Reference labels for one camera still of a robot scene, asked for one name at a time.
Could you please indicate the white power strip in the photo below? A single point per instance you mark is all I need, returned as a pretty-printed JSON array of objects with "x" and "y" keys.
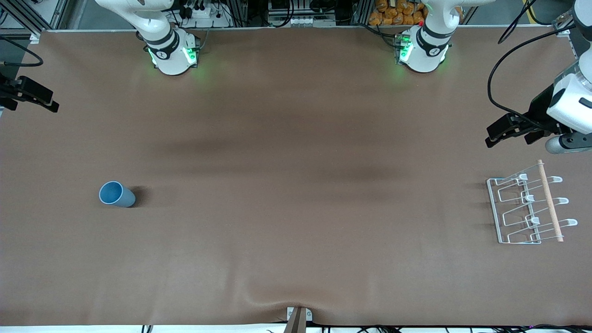
[{"x": 203, "y": 13}]

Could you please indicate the pile of orange packets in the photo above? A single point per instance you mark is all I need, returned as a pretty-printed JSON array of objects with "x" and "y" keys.
[{"x": 393, "y": 14}]

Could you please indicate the white connector strip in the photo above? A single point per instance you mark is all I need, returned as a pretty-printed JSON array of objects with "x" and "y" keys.
[{"x": 303, "y": 21}]

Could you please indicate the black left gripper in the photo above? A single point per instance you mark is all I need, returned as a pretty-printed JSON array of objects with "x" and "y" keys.
[{"x": 538, "y": 112}]

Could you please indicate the brown mounting post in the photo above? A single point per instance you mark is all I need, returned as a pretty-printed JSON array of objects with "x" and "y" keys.
[{"x": 296, "y": 323}]

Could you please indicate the brown table mat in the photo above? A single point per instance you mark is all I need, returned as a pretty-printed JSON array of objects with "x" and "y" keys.
[{"x": 296, "y": 208}]

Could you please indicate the grey metal bracket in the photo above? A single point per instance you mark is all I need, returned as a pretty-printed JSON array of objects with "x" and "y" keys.
[{"x": 290, "y": 314}]

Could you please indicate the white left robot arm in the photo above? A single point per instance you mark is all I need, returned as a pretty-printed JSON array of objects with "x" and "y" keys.
[{"x": 423, "y": 51}]

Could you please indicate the aluminium frame profile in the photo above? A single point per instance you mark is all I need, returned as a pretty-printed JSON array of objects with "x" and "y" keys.
[
  {"x": 566, "y": 27},
  {"x": 27, "y": 18}
]

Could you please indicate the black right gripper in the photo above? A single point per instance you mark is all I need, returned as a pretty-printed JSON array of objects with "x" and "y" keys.
[{"x": 10, "y": 89}]

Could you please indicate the blue plastic cup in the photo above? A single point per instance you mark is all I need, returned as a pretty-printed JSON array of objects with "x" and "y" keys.
[{"x": 121, "y": 196}]

